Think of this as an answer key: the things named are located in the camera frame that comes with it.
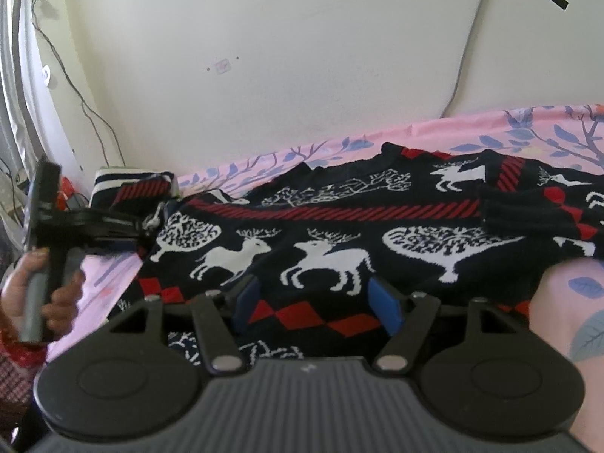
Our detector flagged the person's left hand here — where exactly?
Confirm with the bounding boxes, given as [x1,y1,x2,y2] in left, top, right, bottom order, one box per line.
[1,248,85,339]

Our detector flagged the black red reindeer sweater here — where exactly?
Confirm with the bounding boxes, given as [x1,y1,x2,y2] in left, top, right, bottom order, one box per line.
[114,143,603,361]

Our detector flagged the pink floral bed sheet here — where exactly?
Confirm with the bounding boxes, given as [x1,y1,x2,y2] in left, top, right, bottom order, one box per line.
[36,105,603,452]

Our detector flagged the grey wall cable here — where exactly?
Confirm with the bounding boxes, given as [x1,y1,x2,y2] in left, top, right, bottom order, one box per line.
[440,0,493,118]

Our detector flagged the thin black wall wire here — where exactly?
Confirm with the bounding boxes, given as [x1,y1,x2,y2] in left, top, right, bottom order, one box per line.
[29,0,128,169]

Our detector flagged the black white striped folded garment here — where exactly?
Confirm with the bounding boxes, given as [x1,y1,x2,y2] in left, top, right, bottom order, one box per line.
[89,167,179,209]

